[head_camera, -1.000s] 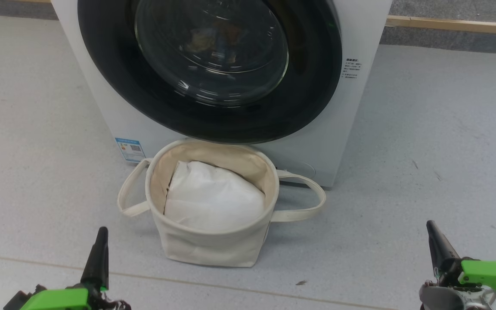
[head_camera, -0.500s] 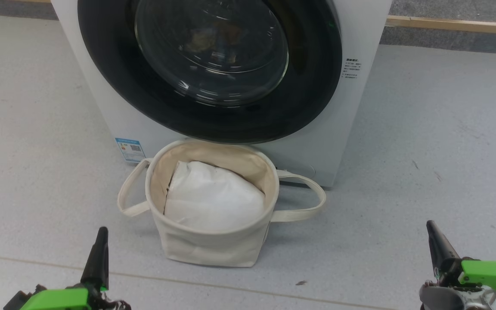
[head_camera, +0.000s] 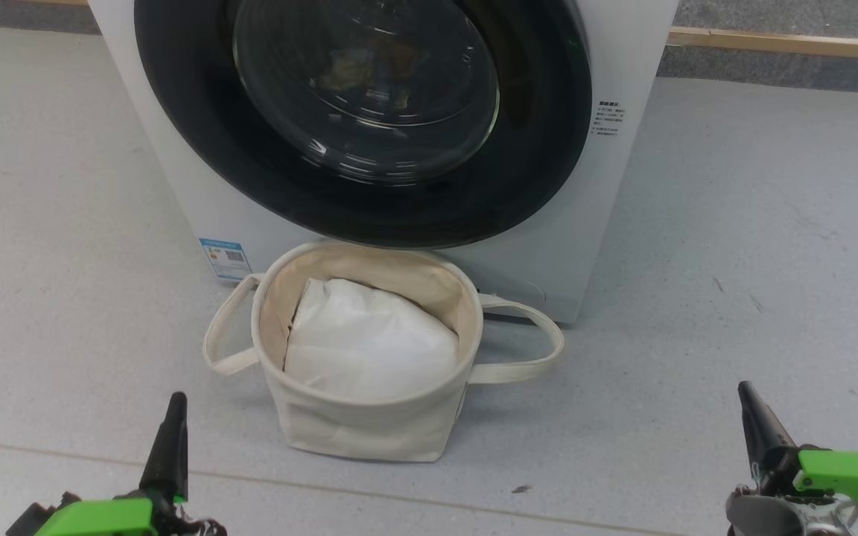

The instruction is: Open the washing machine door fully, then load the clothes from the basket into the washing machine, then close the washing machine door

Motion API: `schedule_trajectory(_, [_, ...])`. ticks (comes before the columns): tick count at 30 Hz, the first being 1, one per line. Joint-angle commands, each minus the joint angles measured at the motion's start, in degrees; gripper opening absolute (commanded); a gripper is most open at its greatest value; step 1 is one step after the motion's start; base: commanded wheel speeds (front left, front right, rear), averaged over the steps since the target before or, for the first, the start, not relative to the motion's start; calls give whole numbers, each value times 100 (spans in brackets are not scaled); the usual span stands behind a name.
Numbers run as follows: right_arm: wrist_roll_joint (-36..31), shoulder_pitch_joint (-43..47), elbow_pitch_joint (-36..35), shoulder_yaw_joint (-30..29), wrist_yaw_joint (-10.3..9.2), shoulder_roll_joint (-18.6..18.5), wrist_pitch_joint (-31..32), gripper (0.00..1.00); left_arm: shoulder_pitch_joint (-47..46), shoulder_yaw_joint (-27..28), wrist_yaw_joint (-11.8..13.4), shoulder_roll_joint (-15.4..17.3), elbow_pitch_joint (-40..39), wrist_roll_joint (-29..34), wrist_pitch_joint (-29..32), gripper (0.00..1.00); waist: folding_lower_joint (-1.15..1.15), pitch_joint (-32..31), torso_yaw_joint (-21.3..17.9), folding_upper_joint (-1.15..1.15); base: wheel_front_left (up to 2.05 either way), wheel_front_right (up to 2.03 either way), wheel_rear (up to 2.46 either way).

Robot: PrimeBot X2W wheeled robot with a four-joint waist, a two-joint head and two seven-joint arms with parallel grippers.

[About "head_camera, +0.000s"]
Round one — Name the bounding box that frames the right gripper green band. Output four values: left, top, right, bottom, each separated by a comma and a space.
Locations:
725, 380, 858, 536

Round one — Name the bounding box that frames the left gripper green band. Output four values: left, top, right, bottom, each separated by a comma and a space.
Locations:
34, 392, 228, 536

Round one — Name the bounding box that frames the round dark glass washer door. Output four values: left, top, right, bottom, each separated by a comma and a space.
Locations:
133, 0, 594, 250

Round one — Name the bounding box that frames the white front-load washing machine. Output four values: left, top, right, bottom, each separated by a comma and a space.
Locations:
86, 0, 679, 326

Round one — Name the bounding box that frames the cream canvas laundry basket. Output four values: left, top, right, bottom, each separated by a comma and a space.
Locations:
202, 240, 565, 464

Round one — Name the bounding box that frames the blue energy label sticker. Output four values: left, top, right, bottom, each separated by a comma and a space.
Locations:
199, 237, 253, 283

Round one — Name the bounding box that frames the white stuffed liner bag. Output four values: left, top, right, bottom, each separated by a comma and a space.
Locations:
284, 278, 460, 403

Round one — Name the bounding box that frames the round drain filter cover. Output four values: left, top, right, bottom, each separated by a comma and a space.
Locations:
476, 278, 547, 307

